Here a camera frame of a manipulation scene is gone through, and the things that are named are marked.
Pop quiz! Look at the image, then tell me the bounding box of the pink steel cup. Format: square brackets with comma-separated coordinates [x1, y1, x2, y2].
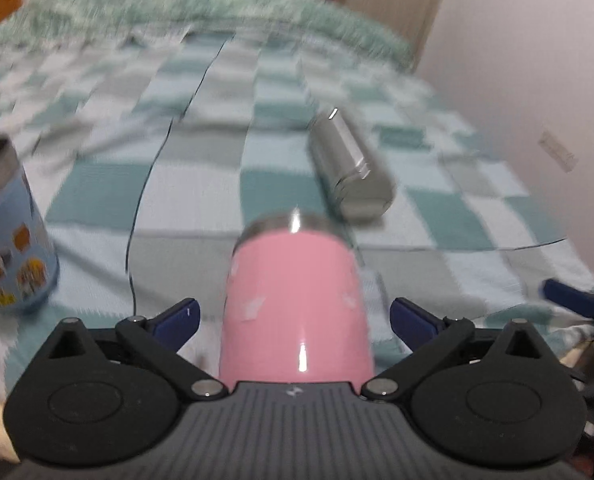
[219, 208, 374, 390]

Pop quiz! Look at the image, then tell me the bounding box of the blue cartoon sticker cup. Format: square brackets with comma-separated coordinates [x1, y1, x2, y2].
[0, 136, 59, 313]

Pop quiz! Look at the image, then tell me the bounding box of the plain stainless steel cup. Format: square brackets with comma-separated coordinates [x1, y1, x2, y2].
[308, 106, 395, 223]

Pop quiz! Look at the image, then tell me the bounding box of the green checkered blanket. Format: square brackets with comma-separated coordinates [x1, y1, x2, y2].
[0, 29, 594, 401]

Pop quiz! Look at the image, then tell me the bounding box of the green floral quilt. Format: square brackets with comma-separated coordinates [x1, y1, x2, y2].
[0, 0, 414, 72]

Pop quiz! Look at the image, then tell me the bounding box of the white wall socket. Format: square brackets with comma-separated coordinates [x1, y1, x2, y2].
[538, 130, 578, 172]

